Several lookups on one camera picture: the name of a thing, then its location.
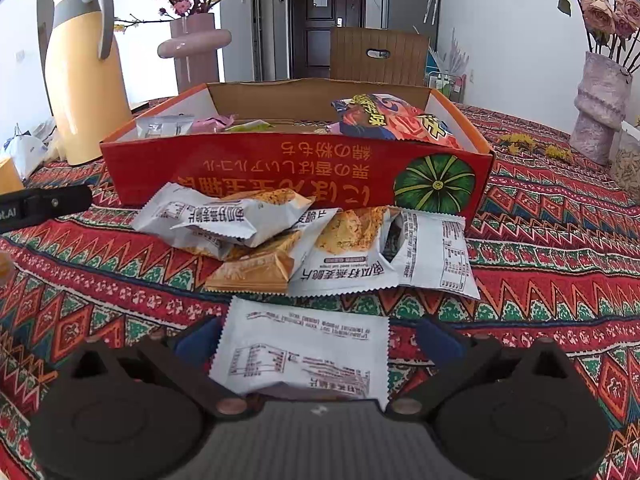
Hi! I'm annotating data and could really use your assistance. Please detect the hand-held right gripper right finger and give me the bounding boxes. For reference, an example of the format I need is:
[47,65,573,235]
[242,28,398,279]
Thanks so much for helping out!
[385,316,576,421]

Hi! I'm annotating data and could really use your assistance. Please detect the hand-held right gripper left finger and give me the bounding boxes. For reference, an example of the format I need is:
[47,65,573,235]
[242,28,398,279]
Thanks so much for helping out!
[67,315,258,421]

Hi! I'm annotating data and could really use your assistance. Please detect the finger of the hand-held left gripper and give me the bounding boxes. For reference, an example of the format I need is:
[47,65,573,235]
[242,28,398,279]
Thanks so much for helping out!
[22,185,94,226]

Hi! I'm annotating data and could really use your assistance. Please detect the silver striped snack packet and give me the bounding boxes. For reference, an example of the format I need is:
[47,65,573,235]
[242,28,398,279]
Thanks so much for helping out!
[135,114,196,140]

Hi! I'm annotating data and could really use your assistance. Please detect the pink snack packet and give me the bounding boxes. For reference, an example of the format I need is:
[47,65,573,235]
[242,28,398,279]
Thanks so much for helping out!
[192,115,236,135]

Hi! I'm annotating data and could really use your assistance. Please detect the green white snack bar packet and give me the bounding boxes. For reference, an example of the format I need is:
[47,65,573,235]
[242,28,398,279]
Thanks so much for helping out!
[225,119,276,133]

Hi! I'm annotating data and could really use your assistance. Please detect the red cardboard box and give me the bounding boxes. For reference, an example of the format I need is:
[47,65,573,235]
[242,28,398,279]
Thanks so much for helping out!
[99,78,497,221]

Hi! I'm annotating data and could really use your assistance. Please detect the red noodle snack packet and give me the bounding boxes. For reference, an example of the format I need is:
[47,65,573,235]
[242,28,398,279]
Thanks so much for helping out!
[331,92,463,151]

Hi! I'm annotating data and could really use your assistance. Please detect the white plastic bag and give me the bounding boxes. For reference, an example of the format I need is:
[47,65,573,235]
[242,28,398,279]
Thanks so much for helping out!
[2,127,48,181]

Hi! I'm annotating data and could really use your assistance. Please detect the yellow thermos jug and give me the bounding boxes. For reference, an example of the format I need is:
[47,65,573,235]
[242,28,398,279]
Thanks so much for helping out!
[44,0,132,167]

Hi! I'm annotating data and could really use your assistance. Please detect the red patterned tablecloth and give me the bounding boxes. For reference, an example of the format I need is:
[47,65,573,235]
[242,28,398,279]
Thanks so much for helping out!
[0,97,640,466]

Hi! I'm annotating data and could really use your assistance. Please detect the pink glass vase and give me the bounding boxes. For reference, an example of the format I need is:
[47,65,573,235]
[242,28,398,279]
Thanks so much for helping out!
[157,12,233,96]

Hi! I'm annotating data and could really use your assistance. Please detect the fallen yellow blossoms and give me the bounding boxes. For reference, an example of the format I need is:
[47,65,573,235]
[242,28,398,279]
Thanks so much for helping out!
[497,132,573,163]

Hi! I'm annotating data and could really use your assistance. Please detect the small storage rack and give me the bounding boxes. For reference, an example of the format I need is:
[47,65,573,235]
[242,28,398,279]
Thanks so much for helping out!
[425,50,463,101]

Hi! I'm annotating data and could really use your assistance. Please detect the glass jar of seeds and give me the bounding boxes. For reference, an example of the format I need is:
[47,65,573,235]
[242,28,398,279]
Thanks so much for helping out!
[610,127,640,193]

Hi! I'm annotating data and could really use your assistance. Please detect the wooden chair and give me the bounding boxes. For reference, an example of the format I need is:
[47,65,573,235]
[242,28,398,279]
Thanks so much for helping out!
[330,26,431,88]

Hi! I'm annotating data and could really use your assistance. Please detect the textured pink vase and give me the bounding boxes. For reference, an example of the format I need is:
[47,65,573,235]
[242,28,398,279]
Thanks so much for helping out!
[570,51,633,166]

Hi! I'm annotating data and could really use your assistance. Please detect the dark brown door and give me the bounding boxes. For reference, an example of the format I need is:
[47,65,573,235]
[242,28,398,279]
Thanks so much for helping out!
[287,0,368,81]

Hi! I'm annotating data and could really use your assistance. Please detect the dried pink roses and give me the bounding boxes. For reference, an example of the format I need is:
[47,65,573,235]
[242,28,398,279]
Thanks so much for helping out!
[550,0,640,73]

